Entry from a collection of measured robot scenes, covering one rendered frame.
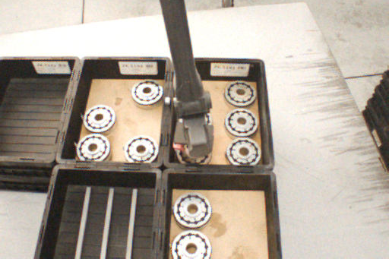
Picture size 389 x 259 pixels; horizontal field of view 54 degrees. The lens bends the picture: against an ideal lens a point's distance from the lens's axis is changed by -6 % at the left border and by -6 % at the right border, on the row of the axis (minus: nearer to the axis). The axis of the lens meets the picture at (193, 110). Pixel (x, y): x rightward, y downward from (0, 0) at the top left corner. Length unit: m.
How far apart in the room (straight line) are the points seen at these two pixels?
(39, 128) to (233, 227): 0.68
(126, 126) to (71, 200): 0.29
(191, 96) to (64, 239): 0.54
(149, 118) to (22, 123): 0.42
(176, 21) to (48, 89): 0.76
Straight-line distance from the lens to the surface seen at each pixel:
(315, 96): 1.55
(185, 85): 0.87
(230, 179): 1.09
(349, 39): 2.91
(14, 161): 1.18
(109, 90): 1.36
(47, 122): 1.34
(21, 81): 1.49
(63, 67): 1.39
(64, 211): 1.18
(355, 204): 1.37
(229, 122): 1.23
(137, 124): 1.27
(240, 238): 1.10
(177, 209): 1.09
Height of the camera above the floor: 1.88
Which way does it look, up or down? 55 degrees down
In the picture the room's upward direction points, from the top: straight up
